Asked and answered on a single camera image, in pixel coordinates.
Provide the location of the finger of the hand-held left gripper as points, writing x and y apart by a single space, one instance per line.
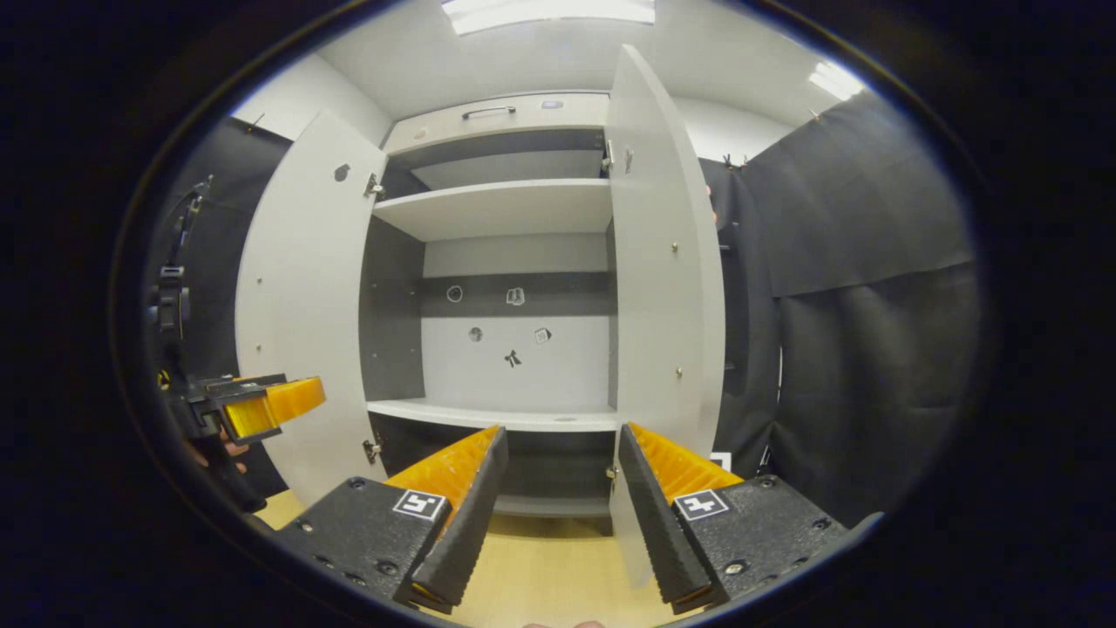
279 406
240 385

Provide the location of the ceiling light panel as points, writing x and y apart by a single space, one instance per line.
835 80

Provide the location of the beige double-door shoe cabinet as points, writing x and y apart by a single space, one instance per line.
514 366

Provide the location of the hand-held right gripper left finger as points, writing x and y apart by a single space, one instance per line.
466 541

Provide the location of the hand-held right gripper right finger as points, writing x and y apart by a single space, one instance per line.
667 541

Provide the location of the black backdrop cloth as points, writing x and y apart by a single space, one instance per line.
872 366

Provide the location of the beige cabinet shelf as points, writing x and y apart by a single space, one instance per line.
488 414
497 209

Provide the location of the beige shoe cabinet door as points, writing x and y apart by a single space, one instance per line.
663 262
305 288

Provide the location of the metal door hinge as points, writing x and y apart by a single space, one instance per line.
613 476
607 157
374 186
372 450

